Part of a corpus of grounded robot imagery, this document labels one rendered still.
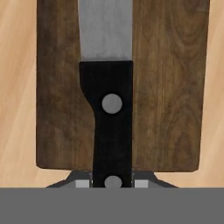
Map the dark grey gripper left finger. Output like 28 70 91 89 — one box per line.
46 170 94 189

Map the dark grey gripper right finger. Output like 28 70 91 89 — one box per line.
131 170 179 189

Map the dark wooden cutting board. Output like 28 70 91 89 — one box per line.
35 0 211 173

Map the black-handled kitchen knife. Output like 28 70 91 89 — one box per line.
77 0 135 189

